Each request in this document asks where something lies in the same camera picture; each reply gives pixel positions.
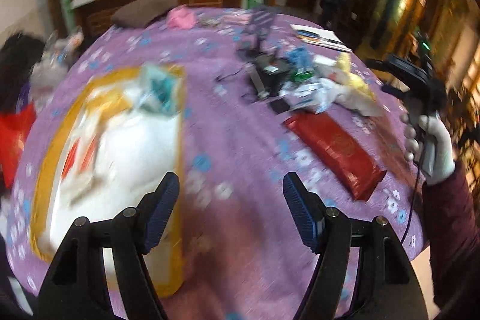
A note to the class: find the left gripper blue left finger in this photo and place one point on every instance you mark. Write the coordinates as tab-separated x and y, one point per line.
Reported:
157	208

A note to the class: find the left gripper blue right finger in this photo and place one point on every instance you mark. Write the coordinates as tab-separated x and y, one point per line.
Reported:
306	209

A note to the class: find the red foil snack packet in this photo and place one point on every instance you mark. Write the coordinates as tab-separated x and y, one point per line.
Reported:
340	152

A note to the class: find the maroon sleeved right forearm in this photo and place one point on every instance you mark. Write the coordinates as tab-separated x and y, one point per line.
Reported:
450	226

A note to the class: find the pink soft cloth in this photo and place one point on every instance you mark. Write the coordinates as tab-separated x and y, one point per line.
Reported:
181	17

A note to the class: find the white gloved right hand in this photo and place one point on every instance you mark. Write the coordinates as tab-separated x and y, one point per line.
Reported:
428	142

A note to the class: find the yellow white plush toy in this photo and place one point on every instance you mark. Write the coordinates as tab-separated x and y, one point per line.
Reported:
353	92

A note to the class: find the white booklet on table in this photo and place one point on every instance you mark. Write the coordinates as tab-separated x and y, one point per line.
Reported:
319	37

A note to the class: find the teal snack packet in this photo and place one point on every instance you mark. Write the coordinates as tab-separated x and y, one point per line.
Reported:
158	91

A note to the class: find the person in dark clothes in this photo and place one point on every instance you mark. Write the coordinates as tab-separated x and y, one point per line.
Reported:
329	11

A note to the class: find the purple floral tablecloth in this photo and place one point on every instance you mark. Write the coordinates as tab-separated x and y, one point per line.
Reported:
243	256

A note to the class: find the red gift bag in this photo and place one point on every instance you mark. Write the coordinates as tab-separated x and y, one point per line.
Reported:
15	129

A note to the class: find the black phone stand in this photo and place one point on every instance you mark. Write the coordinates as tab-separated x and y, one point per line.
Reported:
259	27

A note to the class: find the clear plastic bags pile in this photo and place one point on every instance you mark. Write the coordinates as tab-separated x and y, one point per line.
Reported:
59	55

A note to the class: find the brown folded cloth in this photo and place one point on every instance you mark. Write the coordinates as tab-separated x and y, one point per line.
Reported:
142	13

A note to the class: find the black device with cables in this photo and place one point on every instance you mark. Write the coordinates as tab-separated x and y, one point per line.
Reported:
267	72

